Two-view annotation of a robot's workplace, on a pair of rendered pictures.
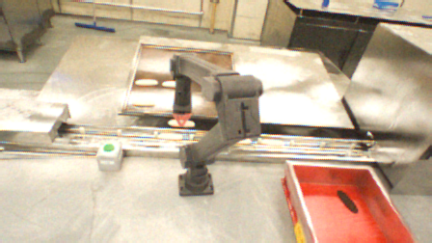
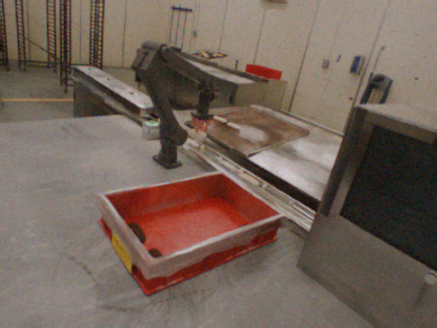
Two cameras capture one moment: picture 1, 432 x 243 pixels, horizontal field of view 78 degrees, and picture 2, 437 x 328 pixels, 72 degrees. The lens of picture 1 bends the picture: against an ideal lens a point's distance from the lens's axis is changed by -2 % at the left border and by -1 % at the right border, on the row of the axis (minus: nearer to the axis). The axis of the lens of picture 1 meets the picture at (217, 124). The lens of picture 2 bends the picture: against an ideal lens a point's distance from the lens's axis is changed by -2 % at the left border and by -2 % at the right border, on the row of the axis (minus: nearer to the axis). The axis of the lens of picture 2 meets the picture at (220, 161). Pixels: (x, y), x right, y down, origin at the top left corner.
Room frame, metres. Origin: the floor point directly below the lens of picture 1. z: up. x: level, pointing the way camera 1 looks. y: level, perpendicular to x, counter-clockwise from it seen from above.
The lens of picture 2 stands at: (0.06, -1.10, 1.40)
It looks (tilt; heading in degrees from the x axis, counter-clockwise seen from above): 23 degrees down; 54
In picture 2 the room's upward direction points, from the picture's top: 11 degrees clockwise
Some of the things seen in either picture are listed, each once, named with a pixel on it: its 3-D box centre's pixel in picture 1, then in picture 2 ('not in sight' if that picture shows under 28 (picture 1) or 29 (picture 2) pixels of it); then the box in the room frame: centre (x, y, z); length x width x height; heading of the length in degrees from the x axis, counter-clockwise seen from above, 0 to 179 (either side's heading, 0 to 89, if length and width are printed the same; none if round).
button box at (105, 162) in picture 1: (111, 159); (150, 133); (0.63, 0.35, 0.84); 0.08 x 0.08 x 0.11; 9
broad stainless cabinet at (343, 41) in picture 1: (348, 49); not in sight; (3.21, -1.41, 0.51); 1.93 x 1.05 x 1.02; 99
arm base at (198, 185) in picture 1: (196, 177); (168, 153); (0.60, 0.04, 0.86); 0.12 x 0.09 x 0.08; 105
